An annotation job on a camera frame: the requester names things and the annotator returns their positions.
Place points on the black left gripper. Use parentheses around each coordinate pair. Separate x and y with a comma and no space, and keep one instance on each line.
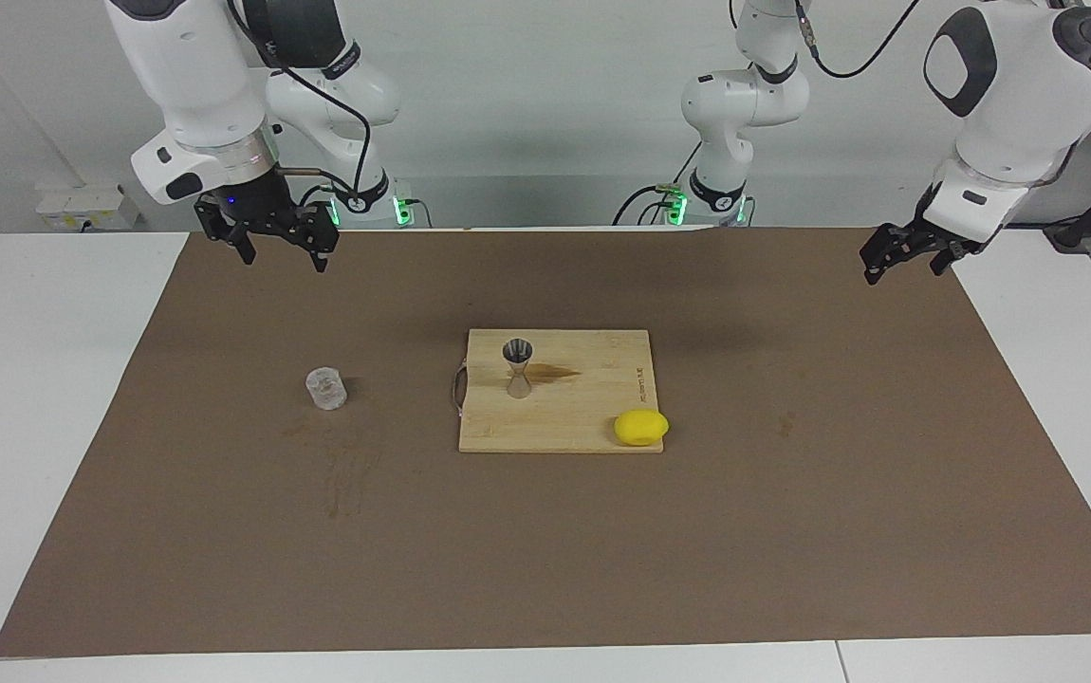
(939,228)

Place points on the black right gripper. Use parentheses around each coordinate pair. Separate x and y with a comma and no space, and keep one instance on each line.
(266,209)

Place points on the clear glass cup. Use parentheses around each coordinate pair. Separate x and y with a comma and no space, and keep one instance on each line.
(325,389)

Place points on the metal jigger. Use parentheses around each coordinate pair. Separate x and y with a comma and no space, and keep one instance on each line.
(518,351)

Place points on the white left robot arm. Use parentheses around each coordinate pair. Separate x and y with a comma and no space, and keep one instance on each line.
(1020,95)

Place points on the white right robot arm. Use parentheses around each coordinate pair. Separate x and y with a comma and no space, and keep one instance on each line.
(194,76)

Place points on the yellow lemon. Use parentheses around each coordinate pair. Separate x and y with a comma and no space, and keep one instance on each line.
(640,427)

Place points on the wooden cutting board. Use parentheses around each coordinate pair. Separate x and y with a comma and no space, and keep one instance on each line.
(583,408)

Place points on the brown table mat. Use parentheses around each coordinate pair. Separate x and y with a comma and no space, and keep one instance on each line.
(545,550)

